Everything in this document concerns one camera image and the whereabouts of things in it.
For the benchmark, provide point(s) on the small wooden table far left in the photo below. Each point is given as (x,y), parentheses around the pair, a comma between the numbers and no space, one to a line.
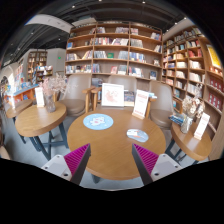
(13,112)

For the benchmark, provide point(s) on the beige armchair left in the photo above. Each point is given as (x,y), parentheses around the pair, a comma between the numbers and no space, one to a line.
(77,94)

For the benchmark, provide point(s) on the glass vase dried flowers right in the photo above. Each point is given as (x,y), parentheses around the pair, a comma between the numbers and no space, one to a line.
(192,108)

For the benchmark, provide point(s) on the white framed picture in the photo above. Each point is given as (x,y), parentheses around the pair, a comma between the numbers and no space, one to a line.
(112,95)

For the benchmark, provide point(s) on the white orange sign stand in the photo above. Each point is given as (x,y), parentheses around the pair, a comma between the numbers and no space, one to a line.
(140,105)

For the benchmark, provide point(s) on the large wooden bookshelf centre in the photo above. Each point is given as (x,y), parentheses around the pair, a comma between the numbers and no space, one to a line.
(115,48)

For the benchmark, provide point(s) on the orange display shelf left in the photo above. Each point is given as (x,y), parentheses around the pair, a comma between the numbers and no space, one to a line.
(24,94)

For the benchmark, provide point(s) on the white sign on left table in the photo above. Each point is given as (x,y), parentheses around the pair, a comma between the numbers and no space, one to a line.
(39,97)

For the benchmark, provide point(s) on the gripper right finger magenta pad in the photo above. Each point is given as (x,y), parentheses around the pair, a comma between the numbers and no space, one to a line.
(151,166)

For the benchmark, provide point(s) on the round wooden right table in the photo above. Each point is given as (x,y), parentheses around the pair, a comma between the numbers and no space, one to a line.
(196,149)

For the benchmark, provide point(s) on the round blue mouse pad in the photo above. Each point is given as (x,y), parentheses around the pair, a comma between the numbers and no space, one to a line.
(98,121)

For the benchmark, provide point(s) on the white sign on right table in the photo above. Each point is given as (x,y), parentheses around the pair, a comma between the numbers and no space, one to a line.
(201,126)

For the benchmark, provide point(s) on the white sign on table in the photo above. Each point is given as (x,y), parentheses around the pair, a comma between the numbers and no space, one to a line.
(201,126)
(39,97)

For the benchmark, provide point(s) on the round wooden left table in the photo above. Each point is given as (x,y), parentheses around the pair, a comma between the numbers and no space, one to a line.
(36,123)

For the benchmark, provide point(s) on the book stack on right table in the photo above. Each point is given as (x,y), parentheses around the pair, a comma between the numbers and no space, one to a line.
(177,118)

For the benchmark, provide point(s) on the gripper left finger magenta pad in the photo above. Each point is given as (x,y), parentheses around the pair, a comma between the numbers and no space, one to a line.
(70,167)

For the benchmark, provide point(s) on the glass vase dried flowers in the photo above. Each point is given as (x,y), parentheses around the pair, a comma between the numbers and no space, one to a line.
(52,86)
(192,108)

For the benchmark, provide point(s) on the wooden bookshelf right wall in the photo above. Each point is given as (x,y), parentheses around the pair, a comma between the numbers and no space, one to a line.
(190,60)

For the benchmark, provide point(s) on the beige armchair right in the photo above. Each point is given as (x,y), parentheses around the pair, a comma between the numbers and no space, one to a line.
(162,107)

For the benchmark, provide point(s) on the distant wooden bookshelf left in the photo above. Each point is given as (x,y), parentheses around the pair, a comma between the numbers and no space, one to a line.
(38,69)

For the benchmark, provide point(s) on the glass vase dried flowers left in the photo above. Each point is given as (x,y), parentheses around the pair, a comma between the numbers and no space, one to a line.
(52,86)

